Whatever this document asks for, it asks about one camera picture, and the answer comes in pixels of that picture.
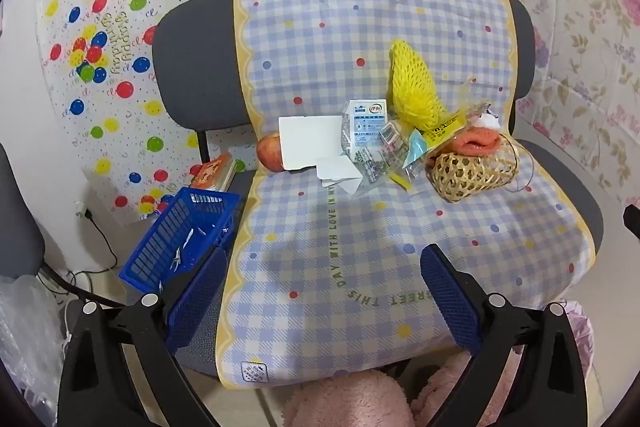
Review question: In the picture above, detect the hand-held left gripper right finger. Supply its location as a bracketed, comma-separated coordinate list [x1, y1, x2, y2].
[420, 243, 601, 427]

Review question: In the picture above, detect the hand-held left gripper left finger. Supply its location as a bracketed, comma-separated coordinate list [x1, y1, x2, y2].
[57, 246, 228, 427]

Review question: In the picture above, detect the blue plastic basket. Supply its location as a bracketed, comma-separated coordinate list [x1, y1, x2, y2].
[119, 187, 241, 295]

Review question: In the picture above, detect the orange toy food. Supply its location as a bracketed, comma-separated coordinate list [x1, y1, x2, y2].
[452, 124, 503, 158]

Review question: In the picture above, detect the purple cloth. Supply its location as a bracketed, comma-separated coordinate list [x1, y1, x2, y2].
[550, 299, 598, 373]

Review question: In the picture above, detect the woven bamboo basket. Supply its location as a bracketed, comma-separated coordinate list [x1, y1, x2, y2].
[427, 142, 538, 204]

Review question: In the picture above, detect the pink fluffy clothing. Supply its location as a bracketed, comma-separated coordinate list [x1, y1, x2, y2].
[280, 347, 596, 427]

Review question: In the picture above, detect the light blue plastic packet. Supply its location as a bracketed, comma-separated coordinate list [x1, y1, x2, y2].
[402, 129, 431, 180]

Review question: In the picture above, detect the red apple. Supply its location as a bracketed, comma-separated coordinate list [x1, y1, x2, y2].
[256, 133, 286, 172]

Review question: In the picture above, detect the clear printed plastic wrapper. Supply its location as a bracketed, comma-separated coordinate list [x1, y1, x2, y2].
[357, 122, 408, 182]

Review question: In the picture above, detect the small white paper piece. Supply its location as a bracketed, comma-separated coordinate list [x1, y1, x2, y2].
[316, 156, 365, 195]

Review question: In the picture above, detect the yellow label plastic packet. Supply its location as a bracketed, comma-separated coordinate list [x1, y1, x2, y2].
[425, 117, 468, 152]

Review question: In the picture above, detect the bubble wrap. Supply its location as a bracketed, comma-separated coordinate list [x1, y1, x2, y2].
[0, 274, 71, 427]

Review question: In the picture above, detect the white card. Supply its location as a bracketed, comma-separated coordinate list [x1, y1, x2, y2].
[278, 116, 346, 170]

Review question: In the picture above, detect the white and blue packet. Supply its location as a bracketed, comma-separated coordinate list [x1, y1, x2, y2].
[342, 98, 388, 158]

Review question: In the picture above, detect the crumpled clear wrapper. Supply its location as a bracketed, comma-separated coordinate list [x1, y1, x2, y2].
[457, 79, 503, 130]

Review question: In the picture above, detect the dark grey chair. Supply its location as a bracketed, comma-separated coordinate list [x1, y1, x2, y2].
[0, 142, 126, 308]

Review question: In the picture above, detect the yellow foam fruit net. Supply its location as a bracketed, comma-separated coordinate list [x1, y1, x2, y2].
[389, 38, 463, 132]

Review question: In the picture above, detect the grey office chair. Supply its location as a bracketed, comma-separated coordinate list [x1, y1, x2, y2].
[151, 0, 606, 378]

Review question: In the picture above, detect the checked dotted blanket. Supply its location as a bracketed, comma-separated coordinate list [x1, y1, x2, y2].
[215, 0, 601, 390]

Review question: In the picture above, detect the black cable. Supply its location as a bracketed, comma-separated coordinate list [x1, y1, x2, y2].
[65, 212, 123, 303]

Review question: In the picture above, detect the floral print wall sheet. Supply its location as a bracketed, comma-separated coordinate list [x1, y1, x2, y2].
[492, 0, 640, 228]

